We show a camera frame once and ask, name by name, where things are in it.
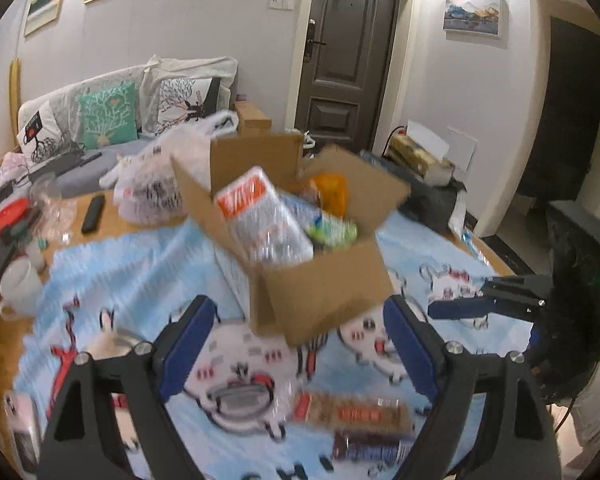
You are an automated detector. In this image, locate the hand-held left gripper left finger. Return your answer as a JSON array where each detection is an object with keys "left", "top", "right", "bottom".
[{"left": 37, "top": 295, "right": 218, "bottom": 480}]

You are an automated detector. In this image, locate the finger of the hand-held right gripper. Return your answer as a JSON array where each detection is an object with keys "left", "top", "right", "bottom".
[
  {"left": 480, "top": 274, "right": 551, "bottom": 297},
  {"left": 427, "top": 297, "right": 546, "bottom": 321}
]

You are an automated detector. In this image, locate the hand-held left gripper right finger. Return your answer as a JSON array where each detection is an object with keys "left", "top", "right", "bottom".
[{"left": 382, "top": 295, "right": 563, "bottom": 480}]

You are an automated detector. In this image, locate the brown biscuit packet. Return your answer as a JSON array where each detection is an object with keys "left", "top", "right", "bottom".
[{"left": 292, "top": 391, "right": 413, "bottom": 433}]

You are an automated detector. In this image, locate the dark snack packet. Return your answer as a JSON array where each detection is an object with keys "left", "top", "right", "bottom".
[{"left": 332, "top": 432, "right": 416, "bottom": 463}]

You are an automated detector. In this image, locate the white packet with orange label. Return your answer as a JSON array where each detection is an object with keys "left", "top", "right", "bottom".
[{"left": 214, "top": 167, "right": 315, "bottom": 263}]

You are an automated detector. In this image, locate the clear packet with green end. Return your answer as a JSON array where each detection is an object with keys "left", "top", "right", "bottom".
[{"left": 304, "top": 212, "right": 358, "bottom": 248}]

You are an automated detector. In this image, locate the orange snack packet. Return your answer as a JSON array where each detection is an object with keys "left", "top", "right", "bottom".
[{"left": 305, "top": 172, "right": 350, "bottom": 218}]

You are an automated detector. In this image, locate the blue biscuit packet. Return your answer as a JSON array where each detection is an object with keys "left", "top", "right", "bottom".
[{"left": 280, "top": 192, "right": 326, "bottom": 221}]

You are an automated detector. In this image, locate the printed cartoon blanket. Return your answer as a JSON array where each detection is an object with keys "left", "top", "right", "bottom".
[{"left": 22, "top": 220, "right": 518, "bottom": 480}]

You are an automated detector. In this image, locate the person's white clothing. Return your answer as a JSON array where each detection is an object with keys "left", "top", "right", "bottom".
[{"left": 550, "top": 330, "right": 600, "bottom": 471}]

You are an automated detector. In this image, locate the black plastic bag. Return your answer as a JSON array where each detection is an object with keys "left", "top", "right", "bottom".
[{"left": 360, "top": 150, "right": 468, "bottom": 233}]

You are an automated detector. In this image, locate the tissue box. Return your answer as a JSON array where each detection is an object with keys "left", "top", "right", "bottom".
[{"left": 387, "top": 120, "right": 456, "bottom": 186}]

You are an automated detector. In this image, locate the black remote control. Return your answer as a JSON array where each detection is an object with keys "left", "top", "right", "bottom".
[{"left": 81, "top": 195, "right": 106, "bottom": 234}]

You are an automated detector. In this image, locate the white plastic bag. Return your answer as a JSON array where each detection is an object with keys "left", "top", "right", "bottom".
[{"left": 100, "top": 110, "right": 241, "bottom": 223}]

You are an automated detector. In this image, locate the white cup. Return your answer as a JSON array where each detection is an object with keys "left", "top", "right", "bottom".
[{"left": 0, "top": 257, "right": 46, "bottom": 321}]

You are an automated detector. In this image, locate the pink and white packet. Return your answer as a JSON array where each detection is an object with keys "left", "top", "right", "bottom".
[{"left": 2, "top": 392, "right": 43, "bottom": 478}]

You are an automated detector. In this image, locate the clear plastic bag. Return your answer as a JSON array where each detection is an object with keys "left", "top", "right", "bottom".
[{"left": 30, "top": 175, "right": 78, "bottom": 241}]

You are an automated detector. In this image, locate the grey sofa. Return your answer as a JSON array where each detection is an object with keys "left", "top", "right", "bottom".
[{"left": 0, "top": 57, "right": 241, "bottom": 201}]

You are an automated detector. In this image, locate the red lid container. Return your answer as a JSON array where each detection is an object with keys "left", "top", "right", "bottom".
[{"left": 0, "top": 197, "right": 31, "bottom": 241}]

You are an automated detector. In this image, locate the black laptop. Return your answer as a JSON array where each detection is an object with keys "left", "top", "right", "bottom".
[{"left": 27, "top": 150, "right": 103, "bottom": 181}]

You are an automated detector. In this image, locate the small cardboard box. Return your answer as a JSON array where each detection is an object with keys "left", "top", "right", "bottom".
[{"left": 232, "top": 101, "right": 273, "bottom": 133}]

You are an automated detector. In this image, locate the large white tree pillow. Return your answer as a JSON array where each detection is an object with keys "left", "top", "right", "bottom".
[{"left": 152, "top": 77, "right": 221, "bottom": 133}]

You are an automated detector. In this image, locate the teal tree pillow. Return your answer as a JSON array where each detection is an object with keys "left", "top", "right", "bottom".
[{"left": 78, "top": 82, "right": 140, "bottom": 150}]

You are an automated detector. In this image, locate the pink cloth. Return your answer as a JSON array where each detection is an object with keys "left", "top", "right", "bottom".
[{"left": 0, "top": 152, "right": 31, "bottom": 181}]

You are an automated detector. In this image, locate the white pillow with red stamp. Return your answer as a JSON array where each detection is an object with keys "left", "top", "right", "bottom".
[{"left": 17, "top": 100, "right": 63, "bottom": 163}]

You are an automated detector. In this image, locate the dark brown door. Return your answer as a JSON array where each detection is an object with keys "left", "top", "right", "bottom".
[{"left": 295, "top": 0, "right": 401, "bottom": 143}]

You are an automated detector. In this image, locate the unframed canvas painting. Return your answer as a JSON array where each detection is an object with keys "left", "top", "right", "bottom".
[{"left": 442, "top": 0, "right": 503, "bottom": 36}]

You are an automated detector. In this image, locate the rolled bamboo mat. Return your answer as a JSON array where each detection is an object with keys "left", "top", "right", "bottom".
[{"left": 7, "top": 58, "right": 22, "bottom": 133}]

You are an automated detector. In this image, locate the black cable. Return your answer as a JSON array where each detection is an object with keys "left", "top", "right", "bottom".
[{"left": 552, "top": 395, "right": 581, "bottom": 433}]

